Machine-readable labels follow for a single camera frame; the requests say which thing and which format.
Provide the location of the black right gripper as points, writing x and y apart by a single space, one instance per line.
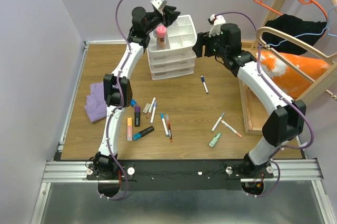
202 39

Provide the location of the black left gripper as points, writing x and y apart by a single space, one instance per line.
169 15

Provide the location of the pink cap pencil tube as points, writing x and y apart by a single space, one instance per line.
161 33

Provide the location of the white plastic drawer organizer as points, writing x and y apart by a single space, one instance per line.
177 59

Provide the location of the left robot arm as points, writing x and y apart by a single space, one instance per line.
117 85

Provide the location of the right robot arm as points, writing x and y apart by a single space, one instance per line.
285 120

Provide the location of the blue cap white marker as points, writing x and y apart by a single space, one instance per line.
204 84

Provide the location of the light blue white pen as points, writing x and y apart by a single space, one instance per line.
153 113

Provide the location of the orange white tie-dye garment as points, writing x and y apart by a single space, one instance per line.
287 79

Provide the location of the grey white marker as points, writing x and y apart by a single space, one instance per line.
217 122

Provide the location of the blue cap white pen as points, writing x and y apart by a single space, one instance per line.
164 124

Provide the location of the pink white marker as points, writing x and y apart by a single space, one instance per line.
231 128

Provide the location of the salmon tip white pen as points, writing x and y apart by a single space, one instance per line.
150 108

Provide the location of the purple black highlighter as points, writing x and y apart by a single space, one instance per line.
137 116

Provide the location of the orange red pen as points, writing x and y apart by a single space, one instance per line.
169 127

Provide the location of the green stapler remover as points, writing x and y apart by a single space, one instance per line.
215 139

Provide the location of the black garment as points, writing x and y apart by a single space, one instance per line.
295 34

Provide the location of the orange pink highlighter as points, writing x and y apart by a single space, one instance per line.
129 136

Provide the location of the blue black highlighter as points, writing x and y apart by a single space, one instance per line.
143 133

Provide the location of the purple cloth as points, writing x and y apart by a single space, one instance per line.
95 104

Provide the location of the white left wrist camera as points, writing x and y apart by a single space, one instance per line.
158 4

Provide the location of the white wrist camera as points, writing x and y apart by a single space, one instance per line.
216 22
158 4

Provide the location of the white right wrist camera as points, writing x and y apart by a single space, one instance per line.
216 22

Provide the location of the aluminium frame rail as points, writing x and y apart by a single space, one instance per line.
285 170

